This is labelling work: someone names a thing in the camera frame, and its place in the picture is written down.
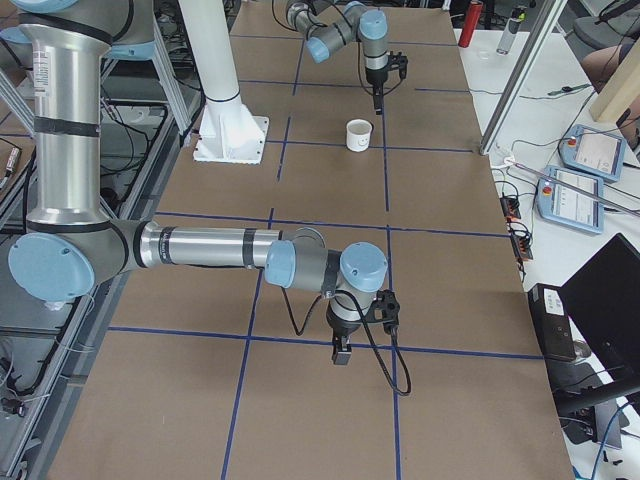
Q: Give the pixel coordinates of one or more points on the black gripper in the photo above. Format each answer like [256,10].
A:
[375,76]
[341,328]

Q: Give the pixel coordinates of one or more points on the white smiley mug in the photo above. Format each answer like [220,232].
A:
[358,135]

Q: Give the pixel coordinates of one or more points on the red water bottle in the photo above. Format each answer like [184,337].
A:
[471,20]

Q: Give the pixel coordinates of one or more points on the clear water bottle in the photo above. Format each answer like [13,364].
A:
[511,29]

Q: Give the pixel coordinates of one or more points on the black box on desk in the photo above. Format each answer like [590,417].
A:
[551,323]

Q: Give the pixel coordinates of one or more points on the teach pendant near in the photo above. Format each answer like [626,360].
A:
[564,206]

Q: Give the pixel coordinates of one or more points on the teach pendant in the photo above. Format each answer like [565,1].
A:
[594,152]
[564,206]

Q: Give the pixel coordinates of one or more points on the person in black shirt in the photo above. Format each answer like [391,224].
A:
[599,66]

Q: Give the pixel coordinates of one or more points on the teach pendant far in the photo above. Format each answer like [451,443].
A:
[594,152]

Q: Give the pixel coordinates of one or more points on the wooden beam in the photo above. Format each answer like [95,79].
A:
[619,92]

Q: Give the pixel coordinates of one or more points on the black laptop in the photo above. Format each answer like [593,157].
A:
[602,299]

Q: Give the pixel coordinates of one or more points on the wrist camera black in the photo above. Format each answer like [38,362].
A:
[384,310]
[397,61]

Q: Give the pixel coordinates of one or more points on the aluminium frame post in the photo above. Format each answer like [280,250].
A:
[542,28]

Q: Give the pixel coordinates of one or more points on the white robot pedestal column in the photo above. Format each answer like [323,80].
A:
[228,132]

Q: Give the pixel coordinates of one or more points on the green handled reacher stick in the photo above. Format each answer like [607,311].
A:
[592,196]

